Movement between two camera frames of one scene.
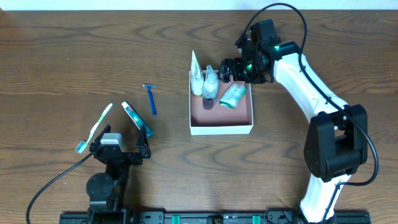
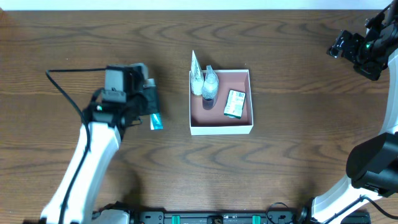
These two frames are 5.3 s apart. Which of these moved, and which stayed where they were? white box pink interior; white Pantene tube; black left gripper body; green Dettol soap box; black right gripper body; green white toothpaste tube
Moved: black left gripper body; black right gripper body; green white toothpaste tube; green Dettol soap box
Stayed: white Pantene tube; white box pink interior
